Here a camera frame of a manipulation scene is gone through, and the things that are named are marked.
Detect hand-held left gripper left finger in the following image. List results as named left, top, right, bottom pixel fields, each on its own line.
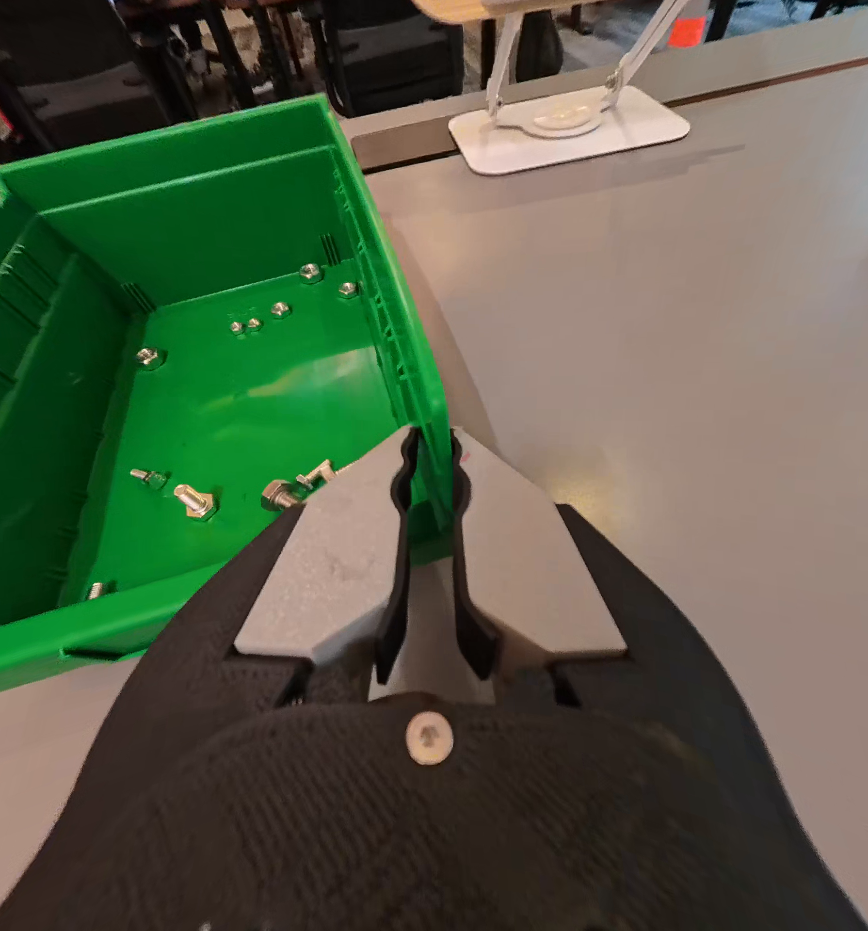
left=233, top=425, right=419, bottom=686

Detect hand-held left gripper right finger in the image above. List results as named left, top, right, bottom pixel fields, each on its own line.
left=449, top=428, right=629, bottom=682

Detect green plastic bin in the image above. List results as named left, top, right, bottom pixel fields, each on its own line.
left=0, top=93, right=455, bottom=703

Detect long thin silver bolt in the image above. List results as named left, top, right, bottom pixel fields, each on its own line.
left=296, top=460, right=355, bottom=490

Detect loose silver hex nuts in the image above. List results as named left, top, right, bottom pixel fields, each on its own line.
left=136, top=262, right=362, bottom=372

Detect white folding stand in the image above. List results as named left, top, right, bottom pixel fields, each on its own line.
left=449, top=0, right=691, bottom=177

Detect black bag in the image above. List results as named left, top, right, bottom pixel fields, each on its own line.
left=325, top=0, right=466, bottom=117

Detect black office chair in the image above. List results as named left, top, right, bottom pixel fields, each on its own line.
left=0, top=0, right=188, bottom=164

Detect dark brown cable flap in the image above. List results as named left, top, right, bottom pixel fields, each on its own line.
left=350, top=109, right=471, bottom=174

